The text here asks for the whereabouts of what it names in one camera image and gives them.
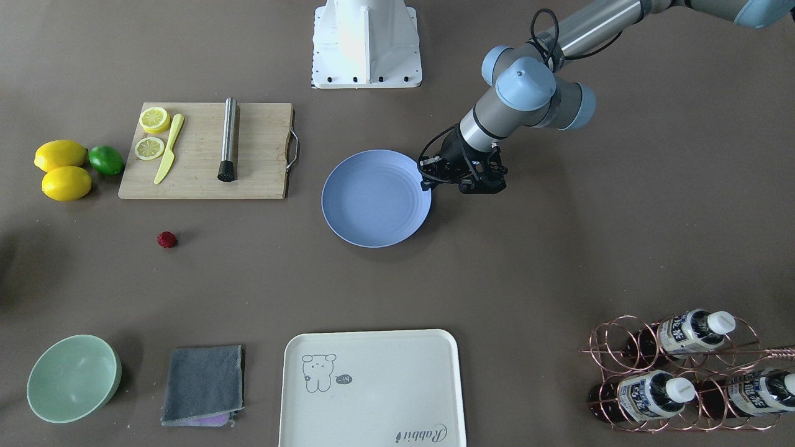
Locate wooden cutting board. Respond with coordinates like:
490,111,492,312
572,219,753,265
117,102,295,200

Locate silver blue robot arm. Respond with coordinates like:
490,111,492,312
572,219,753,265
416,1,793,194

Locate lemon slice lower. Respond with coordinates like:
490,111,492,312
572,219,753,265
134,137,165,161

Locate lemon slice upper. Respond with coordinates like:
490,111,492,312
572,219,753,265
139,106,171,135

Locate blue plate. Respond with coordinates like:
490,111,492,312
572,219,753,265
321,149,432,248

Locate green lime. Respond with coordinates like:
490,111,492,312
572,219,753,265
88,145,125,176

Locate yellow plastic knife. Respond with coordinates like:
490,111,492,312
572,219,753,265
153,114,184,184

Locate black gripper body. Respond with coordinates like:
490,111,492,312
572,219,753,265
419,125,507,194

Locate dark drink bottle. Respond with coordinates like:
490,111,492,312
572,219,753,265
588,369,696,424
696,368,794,420
624,309,737,368

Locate lemon slice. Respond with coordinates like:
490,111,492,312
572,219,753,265
134,137,165,161
139,106,171,135

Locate red strawberry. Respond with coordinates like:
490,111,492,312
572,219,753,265
156,231,178,248

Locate copper wire bottle rack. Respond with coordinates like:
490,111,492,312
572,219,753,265
583,315,793,433

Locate dark drink bottle front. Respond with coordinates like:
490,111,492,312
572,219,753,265
588,369,696,424

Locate yellow lemon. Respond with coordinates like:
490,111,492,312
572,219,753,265
42,165,92,201
34,139,88,173

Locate grey folded cloth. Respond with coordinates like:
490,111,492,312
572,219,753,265
161,345,245,427

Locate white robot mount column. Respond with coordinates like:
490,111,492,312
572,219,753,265
311,1,423,89

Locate dark drink bottle middle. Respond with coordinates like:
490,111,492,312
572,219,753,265
696,368,794,420

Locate beige rabbit tray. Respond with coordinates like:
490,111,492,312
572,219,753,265
279,329,468,446

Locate dark drink bottle back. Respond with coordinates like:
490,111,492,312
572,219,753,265
624,309,737,368

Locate green bowl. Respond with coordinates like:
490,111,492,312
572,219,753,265
26,335,122,424

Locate steel muddler black tip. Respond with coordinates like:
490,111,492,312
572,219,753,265
217,97,239,182

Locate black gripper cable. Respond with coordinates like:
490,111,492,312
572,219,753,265
416,7,623,184

